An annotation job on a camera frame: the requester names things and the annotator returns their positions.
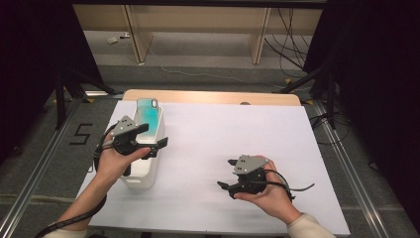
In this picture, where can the black tripod stand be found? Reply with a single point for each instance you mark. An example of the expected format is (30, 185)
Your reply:
(61, 99)
(327, 89)

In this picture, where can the person's left hand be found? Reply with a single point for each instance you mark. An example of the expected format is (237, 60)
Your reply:
(110, 165)

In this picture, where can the black curtain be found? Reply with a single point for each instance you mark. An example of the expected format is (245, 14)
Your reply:
(33, 66)
(379, 82)

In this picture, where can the metal floor rail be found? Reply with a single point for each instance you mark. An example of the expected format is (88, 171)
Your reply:
(350, 172)
(33, 188)

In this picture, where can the person's right hand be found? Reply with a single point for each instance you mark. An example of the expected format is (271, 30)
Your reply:
(274, 201)

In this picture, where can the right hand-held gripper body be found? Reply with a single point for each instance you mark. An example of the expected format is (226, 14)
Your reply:
(249, 164)

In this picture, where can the white table board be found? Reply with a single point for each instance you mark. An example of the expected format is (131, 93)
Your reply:
(231, 132)

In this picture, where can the small white floor box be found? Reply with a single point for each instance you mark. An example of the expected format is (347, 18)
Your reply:
(112, 40)

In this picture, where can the light wooden shelf unit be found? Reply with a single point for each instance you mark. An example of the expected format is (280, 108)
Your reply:
(198, 20)

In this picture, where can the blue translucent phone case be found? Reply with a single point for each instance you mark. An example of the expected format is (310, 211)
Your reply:
(148, 115)

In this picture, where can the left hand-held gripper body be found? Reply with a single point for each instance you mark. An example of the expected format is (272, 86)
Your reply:
(125, 127)

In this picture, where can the white plastic storage box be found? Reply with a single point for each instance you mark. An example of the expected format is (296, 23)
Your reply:
(145, 172)

